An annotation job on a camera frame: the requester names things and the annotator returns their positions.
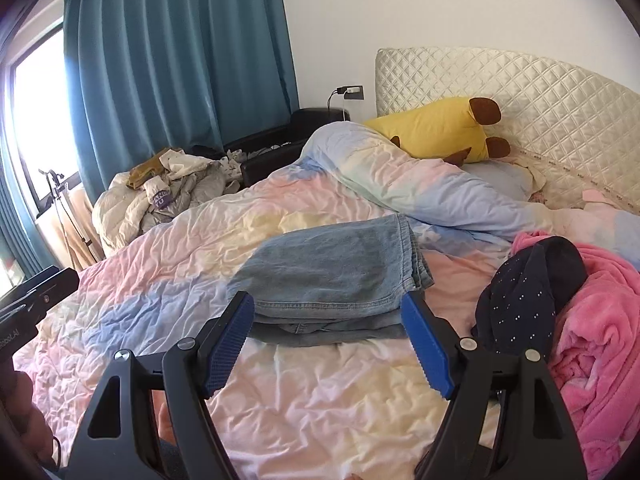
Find blue denim jeans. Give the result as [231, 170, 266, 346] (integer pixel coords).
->
[227, 214, 434, 348]

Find person left hand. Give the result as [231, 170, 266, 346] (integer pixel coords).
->
[1, 359, 53, 463]

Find navy dotted garment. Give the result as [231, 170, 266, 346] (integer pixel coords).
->
[471, 236, 587, 359]

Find beige hanging sweater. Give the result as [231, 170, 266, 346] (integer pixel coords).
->
[36, 184, 105, 271]

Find teal curtain left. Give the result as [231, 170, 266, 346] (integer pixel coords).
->
[1, 138, 56, 278]

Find teal curtain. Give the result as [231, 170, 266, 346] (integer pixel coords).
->
[1, 138, 56, 278]
[63, 0, 298, 198]

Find pastel pink duvet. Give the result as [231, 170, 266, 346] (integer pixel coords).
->
[16, 122, 639, 479]

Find silver tripod stand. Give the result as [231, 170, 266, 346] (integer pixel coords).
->
[39, 169, 98, 269]

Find pink fleece blanket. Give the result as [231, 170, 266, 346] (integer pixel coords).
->
[508, 230, 640, 480]

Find mustard yellow garment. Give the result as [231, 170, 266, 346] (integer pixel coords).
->
[126, 148, 169, 190]

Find cream puffer jacket pile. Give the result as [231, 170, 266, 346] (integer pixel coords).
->
[92, 148, 244, 256]

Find black bedside armchair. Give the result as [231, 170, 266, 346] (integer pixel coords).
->
[188, 106, 352, 189]

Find yellow plush toy pillow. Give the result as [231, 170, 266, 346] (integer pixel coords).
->
[366, 96, 511, 166]

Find quilted cream headboard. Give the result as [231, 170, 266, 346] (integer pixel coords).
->
[375, 47, 639, 212]

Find teal curtain right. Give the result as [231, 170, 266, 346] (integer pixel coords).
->
[63, 0, 298, 198]

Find wall power socket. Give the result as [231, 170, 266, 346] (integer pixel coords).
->
[326, 84, 364, 108]

